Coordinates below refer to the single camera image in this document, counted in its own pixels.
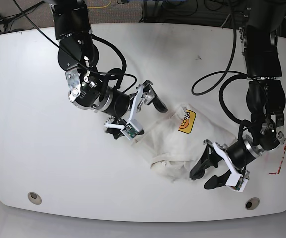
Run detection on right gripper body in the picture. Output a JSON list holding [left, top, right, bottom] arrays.
[[104, 80, 153, 131]]

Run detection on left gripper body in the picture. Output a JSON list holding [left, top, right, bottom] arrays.
[[203, 138, 255, 175]]

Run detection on white T-shirt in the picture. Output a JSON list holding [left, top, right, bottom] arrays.
[[132, 103, 235, 181]]

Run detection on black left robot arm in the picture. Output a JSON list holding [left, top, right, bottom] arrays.
[[190, 0, 286, 192]]

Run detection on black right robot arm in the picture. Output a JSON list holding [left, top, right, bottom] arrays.
[[48, 0, 168, 140]]

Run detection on red tape rectangle marking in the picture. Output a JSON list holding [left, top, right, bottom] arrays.
[[268, 143, 286, 175]]

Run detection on black tripod legs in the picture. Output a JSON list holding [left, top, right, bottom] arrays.
[[0, 1, 45, 34]]

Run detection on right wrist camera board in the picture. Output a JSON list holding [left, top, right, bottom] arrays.
[[121, 119, 144, 140]]

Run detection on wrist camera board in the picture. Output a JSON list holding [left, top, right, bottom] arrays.
[[225, 173, 250, 192], [121, 119, 144, 140]]

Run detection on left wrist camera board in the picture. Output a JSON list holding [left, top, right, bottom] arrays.
[[225, 173, 250, 192]]

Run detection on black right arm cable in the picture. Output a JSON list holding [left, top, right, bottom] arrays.
[[90, 34, 138, 96]]

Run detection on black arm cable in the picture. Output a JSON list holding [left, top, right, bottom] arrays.
[[90, 34, 138, 96], [191, 0, 253, 129]]

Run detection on right table cable grommet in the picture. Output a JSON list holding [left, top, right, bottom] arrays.
[[245, 197, 260, 210]]

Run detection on table cable grommet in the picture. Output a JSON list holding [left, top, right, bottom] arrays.
[[28, 192, 42, 205], [245, 197, 260, 210]]

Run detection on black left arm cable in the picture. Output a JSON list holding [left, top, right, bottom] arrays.
[[191, 0, 253, 129]]

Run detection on yellow cable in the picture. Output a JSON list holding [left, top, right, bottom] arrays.
[[88, 0, 113, 9]]

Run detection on left table cable grommet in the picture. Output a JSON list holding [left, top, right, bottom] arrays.
[[28, 192, 42, 205]]

